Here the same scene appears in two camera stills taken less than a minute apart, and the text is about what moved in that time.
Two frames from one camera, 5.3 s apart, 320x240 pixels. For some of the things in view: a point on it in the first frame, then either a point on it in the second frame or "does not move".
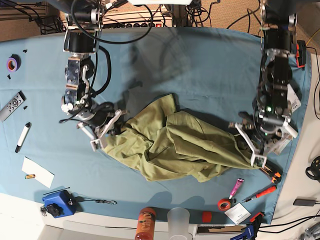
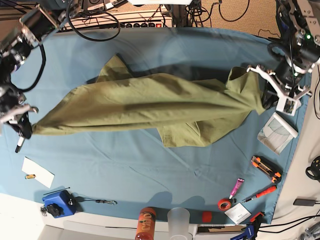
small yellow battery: [32, 176] does not move
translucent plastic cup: [178, 223] does not move
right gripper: [269, 133] -> [281, 88]
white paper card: [42, 175] does not move
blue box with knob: [61, 204] does not move
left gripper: [101, 122] -> [24, 127]
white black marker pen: [23, 135] does not move
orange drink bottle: [146, 223] does not move
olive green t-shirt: [163, 144] -> [186, 112]
